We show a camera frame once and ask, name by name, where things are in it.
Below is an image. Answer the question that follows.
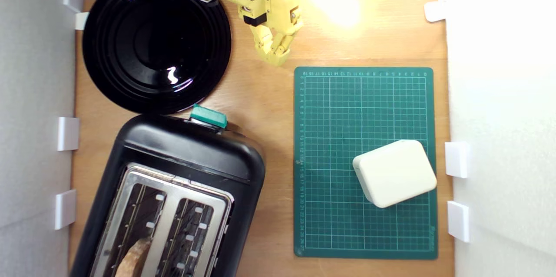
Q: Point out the green toaster lever knob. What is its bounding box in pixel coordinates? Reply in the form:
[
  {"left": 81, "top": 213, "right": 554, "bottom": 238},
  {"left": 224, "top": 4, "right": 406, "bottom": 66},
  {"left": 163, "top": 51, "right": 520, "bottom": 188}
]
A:
[{"left": 190, "top": 104, "right": 228, "bottom": 130}]

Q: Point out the black two-slot toaster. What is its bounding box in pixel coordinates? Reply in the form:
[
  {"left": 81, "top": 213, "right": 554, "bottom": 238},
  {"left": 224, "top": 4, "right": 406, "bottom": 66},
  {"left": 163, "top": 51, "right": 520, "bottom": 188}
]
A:
[{"left": 69, "top": 113, "right": 266, "bottom": 277}]

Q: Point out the brown bread slice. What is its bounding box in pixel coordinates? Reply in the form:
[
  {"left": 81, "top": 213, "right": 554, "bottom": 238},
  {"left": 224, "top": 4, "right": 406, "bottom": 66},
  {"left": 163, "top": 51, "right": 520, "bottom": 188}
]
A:
[{"left": 114, "top": 237, "right": 153, "bottom": 277}]

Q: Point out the green cutting mat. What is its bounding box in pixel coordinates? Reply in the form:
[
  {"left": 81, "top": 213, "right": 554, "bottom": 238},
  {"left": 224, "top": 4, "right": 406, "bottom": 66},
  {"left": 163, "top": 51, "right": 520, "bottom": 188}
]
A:
[{"left": 294, "top": 66, "right": 438, "bottom": 260}]

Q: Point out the black round plate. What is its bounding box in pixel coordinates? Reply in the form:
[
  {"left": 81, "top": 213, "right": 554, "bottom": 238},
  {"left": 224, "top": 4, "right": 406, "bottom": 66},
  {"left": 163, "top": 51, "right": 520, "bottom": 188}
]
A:
[{"left": 82, "top": 0, "right": 232, "bottom": 115}]

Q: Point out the white rounded block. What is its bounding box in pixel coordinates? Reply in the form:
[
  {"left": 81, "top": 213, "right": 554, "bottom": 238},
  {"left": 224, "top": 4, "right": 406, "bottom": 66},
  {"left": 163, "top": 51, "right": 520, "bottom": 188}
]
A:
[{"left": 352, "top": 139, "right": 438, "bottom": 209}]

